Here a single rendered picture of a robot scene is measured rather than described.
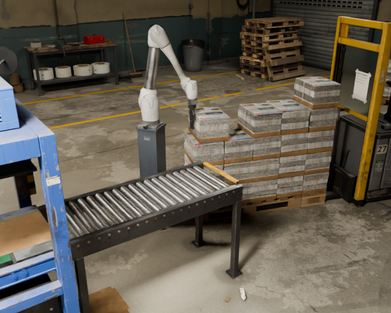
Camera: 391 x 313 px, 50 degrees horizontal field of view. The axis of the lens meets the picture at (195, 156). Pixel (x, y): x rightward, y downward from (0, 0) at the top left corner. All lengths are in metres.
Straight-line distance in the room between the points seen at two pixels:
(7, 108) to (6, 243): 0.89
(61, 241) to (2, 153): 0.56
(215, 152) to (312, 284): 1.39
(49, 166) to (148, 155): 1.81
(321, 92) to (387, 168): 1.15
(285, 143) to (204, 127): 0.85
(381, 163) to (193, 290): 2.38
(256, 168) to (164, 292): 1.49
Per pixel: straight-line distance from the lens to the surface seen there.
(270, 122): 3.95
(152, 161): 3.77
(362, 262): 3.89
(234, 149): 3.89
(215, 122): 3.74
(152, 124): 3.67
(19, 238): 2.70
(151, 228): 2.76
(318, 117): 4.18
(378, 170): 4.67
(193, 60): 10.78
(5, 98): 2.13
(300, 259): 3.76
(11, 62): 2.82
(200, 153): 3.78
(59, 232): 2.25
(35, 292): 2.44
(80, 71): 9.46
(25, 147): 2.02
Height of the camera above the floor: 2.21
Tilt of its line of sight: 23 degrees down
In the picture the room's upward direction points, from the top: straight up
